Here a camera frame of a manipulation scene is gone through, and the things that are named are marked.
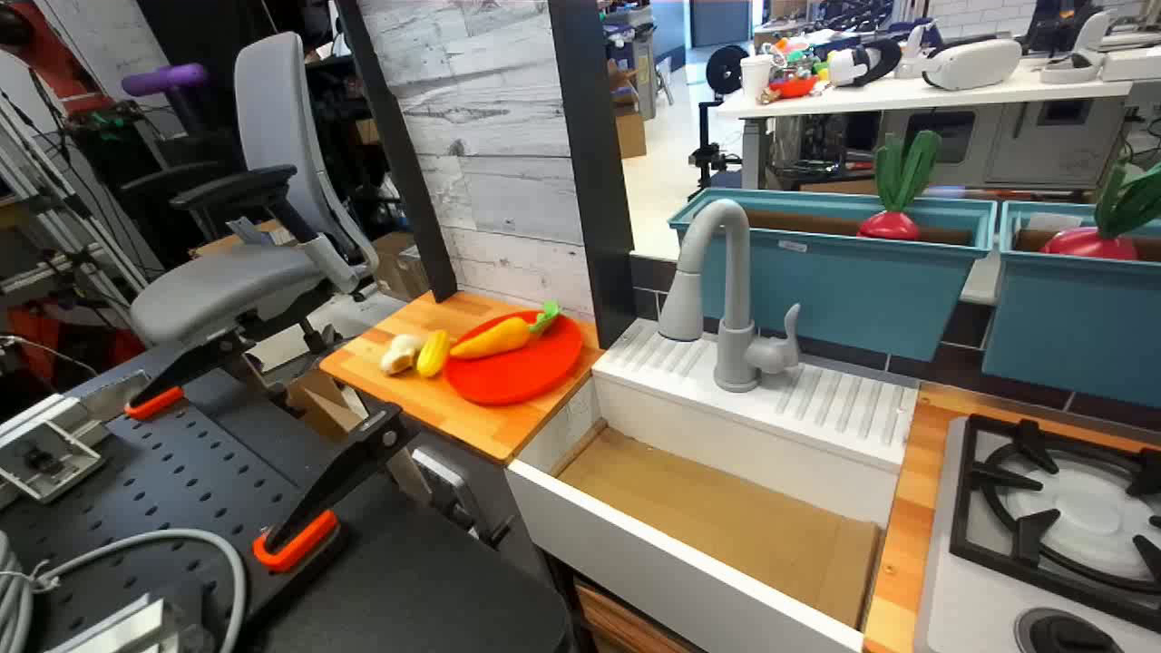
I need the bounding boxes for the yellow carrot toy green top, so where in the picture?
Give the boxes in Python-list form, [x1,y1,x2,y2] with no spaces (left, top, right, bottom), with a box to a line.
[445,297,567,361]

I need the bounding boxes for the orange round plate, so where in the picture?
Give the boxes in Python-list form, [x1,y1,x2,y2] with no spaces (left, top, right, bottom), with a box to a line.
[444,307,591,408]

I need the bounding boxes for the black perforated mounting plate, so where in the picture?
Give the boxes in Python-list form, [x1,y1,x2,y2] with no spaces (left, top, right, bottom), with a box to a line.
[0,366,402,653]

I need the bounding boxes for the dark vertical pillar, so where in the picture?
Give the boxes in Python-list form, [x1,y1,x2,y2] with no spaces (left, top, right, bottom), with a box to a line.
[543,0,638,353]

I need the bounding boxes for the wooden counter board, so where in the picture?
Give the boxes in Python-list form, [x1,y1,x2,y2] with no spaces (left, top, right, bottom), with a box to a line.
[314,288,606,469]

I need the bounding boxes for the yellow lemon toy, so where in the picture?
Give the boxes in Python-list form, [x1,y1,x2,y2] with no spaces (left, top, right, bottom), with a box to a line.
[413,325,452,381]

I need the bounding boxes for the grey toy faucet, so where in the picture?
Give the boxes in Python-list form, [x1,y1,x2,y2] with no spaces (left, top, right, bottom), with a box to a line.
[658,194,805,396]

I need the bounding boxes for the beige garlic toy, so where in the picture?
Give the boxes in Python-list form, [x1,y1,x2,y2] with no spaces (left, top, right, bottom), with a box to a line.
[376,330,425,381]

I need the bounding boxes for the white toy sink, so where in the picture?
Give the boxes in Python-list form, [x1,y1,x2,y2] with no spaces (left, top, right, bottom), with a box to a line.
[505,317,922,653]

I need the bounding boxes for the teal planter box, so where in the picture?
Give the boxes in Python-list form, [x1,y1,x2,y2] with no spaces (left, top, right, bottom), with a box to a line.
[664,186,1002,361]
[979,194,1161,415]

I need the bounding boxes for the red toy pile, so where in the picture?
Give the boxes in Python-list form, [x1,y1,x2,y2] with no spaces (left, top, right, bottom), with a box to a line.
[765,69,821,106]

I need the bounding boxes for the red radish toy green leaves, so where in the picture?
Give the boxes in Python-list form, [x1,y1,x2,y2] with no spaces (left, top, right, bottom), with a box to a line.
[856,126,947,242]
[1041,161,1161,263]

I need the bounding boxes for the grey office chair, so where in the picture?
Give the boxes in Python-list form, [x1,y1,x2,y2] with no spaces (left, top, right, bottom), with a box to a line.
[115,29,408,355]

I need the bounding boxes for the white table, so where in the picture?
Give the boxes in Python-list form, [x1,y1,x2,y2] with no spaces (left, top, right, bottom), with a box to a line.
[731,65,1138,192]

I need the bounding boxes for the black stove grate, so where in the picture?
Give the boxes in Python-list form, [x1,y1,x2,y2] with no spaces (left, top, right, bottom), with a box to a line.
[947,415,1161,636]

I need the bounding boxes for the white headset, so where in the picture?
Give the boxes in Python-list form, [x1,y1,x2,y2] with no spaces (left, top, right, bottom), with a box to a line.
[918,32,1028,94]

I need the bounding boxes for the grey toy stove top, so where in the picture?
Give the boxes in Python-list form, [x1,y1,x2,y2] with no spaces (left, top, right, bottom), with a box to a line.
[913,415,1161,653]

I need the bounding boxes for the purple cushion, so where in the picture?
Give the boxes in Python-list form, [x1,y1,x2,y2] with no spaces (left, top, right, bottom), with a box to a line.
[118,61,209,103]

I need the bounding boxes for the black stove knob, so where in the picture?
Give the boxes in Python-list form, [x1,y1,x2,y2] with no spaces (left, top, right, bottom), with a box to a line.
[1012,606,1124,653]

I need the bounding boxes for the black clamp orange handle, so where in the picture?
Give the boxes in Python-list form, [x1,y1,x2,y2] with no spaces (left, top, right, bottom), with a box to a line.
[250,405,422,578]
[118,330,248,423]

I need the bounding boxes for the grey cable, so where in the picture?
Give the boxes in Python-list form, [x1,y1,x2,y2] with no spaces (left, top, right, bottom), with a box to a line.
[0,525,250,653]

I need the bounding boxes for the metal bracket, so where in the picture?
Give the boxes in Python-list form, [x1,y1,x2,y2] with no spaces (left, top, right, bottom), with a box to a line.
[0,418,105,504]

